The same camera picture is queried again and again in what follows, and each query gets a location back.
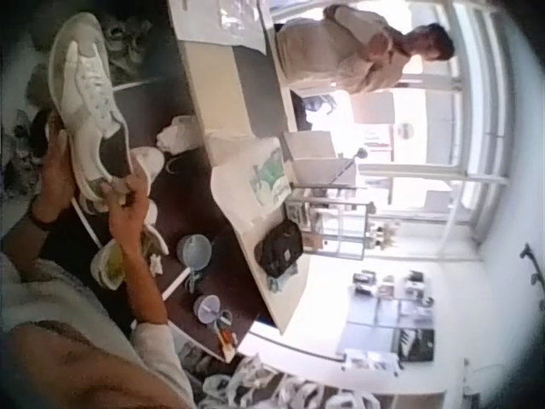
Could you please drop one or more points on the person's right hand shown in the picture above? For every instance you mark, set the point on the person's right hand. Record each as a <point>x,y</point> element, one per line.
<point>127,221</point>

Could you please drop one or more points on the person's left hand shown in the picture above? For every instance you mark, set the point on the person's left hand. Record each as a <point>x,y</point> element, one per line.
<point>57,174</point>

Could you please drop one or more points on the person's right fingers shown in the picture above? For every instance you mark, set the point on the person's right fingers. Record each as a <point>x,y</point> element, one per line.
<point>130,187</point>

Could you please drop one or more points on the person's left fingers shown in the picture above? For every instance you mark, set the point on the person's left fingers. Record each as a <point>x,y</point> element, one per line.
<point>63,147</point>

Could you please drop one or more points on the white grey sneaker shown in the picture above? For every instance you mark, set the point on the white grey sneaker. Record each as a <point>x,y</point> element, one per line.
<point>87,89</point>

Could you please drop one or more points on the white sneaker with yellow insole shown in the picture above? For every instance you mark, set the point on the white sneaker with yellow insole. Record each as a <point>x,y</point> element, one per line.
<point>151,159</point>

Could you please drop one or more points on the heap of grey shoes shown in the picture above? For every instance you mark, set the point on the heap of grey shoes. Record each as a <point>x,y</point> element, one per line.
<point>17,157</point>

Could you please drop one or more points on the white shoe lace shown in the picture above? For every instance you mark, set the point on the white shoe lace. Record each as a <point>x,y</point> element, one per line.
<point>85,223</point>

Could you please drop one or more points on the crumpled white paper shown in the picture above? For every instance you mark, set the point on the crumpled white paper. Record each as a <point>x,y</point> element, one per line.
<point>179,134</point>

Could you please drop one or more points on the black wrist band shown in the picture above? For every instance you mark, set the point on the black wrist band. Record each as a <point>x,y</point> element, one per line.
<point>40,218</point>

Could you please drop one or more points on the small crumpled white tissue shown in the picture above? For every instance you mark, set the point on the small crumpled white tissue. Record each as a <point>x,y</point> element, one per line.
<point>156,263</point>

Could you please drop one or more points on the pile of dark shoes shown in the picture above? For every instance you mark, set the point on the pile of dark shoes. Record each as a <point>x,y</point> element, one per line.
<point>125,47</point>

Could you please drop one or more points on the white bag with green print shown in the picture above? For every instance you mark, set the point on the white bag with green print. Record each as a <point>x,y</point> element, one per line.
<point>251,179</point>

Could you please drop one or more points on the black pouch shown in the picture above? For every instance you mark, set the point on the black pouch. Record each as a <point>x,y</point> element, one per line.
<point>279,247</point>

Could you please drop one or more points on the small grey jar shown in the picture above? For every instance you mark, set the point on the small grey jar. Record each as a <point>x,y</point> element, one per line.
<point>225,318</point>

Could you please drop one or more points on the teal cloth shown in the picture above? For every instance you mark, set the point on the teal cloth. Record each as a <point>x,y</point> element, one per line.
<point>281,283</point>

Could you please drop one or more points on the orange white tube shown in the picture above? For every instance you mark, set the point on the orange white tube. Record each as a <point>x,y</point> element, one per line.
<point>226,341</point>

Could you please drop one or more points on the white paper sheets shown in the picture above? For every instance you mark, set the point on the white paper sheets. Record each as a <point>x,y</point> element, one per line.
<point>217,21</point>

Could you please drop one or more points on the white boxes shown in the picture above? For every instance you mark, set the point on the white boxes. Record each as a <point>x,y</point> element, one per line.
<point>315,157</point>

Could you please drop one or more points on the glass shelf rack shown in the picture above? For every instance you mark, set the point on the glass shelf rack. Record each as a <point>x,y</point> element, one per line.
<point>336,230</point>

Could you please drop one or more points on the desk lamp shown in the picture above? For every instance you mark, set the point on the desk lamp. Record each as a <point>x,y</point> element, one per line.
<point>355,158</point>

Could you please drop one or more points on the white shelf with pictures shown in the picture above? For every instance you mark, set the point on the white shelf with pictures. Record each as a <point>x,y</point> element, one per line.
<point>391,319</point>

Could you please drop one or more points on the black wall hook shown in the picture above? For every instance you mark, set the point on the black wall hook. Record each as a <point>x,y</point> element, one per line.
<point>532,272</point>

